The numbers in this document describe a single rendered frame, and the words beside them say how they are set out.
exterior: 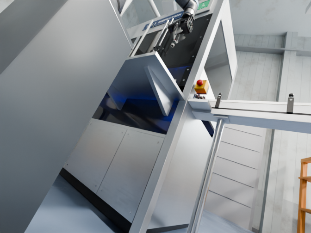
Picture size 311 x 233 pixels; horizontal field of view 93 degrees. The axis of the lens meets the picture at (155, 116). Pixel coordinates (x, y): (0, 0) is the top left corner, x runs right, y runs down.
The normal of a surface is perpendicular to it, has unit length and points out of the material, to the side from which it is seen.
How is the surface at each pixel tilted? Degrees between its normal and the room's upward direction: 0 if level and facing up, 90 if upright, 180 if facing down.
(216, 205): 90
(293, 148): 90
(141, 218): 90
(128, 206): 90
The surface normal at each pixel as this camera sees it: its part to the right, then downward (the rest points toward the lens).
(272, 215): -0.24, -0.43
